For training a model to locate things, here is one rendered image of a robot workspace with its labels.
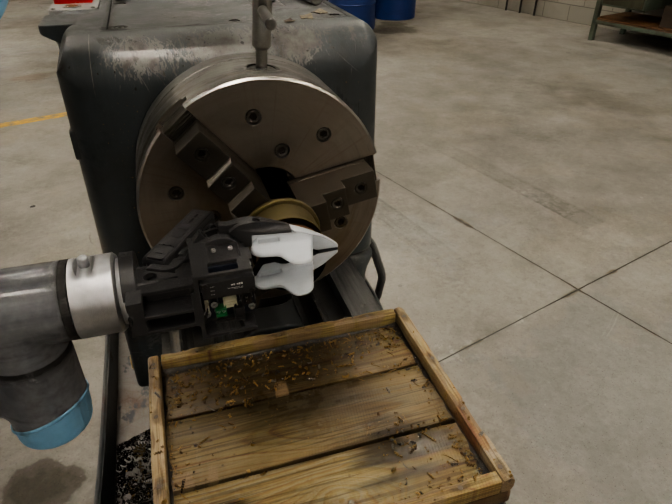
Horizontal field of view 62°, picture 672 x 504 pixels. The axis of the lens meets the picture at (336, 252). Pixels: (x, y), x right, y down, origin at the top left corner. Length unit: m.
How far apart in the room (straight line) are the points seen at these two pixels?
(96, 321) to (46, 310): 0.04
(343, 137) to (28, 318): 0.41
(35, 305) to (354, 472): 0.36
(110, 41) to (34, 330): 0.43
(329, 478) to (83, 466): 1.33
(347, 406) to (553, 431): 1.30
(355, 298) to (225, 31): 0.44
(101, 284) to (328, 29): 0.52
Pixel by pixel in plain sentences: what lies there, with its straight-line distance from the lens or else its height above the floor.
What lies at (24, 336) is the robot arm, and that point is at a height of 1.09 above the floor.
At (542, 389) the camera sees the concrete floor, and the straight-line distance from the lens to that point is 2.07.
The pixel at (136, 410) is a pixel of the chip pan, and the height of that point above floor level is 0.54.
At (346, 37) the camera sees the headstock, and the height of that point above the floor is 1.24.
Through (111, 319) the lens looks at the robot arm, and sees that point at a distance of 0.54.
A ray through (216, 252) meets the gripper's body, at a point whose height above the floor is 1.13.
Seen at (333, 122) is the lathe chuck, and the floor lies 1.17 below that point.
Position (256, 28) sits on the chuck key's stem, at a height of 1.28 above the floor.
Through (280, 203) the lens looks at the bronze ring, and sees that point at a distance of 0.63.
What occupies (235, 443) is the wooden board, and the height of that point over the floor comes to 0.88.
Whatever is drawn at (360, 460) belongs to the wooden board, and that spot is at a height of 0.89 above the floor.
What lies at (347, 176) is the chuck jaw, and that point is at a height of 1.12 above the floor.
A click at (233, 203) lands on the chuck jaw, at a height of 1.12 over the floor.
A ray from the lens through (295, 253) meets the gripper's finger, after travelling 0.54.
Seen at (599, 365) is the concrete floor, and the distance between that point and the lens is 2.23.
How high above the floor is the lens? 1.41
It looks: 33 degrees down
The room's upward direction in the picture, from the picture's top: straight up
